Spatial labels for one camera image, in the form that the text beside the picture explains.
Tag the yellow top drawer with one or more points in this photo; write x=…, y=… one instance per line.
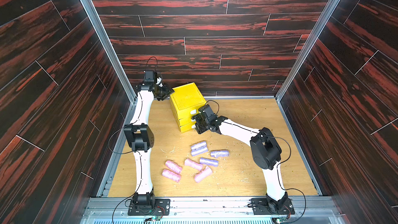
x=186, y=108

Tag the yellow drawer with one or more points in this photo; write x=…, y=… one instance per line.
x=186, y=121
x=186, y=108

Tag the yellow drawer cabinet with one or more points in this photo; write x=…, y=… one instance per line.
x=188, y=92

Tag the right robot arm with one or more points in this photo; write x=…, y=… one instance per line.
x=266, y=153

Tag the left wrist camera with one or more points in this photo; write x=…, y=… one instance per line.
x=152, y=78

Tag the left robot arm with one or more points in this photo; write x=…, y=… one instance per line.
x=140, y=139

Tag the purple roll upper back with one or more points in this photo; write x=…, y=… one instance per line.
x=199, y=145

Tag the purple roll lower centre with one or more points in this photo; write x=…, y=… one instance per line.
x=209, y=162

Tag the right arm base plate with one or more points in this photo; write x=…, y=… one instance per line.
x=268, y=206

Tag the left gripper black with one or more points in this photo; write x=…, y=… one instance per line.
x=168, y=92

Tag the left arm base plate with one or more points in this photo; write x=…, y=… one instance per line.
x=152, y=207

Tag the purple roll middle right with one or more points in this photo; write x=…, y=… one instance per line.
x=219, y=153

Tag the purple roll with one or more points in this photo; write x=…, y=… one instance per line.
x=209, y=162
x=199, y=145
x=219, y=153
x=199, y=151

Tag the pink roll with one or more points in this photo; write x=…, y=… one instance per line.
x=173, y=166
x=203, y=174
x=171, y=175
x=193, y=164

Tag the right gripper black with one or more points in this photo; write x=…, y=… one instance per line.
x=201, y=117

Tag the purple roll upper front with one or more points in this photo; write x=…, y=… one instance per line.
x=199, y=151

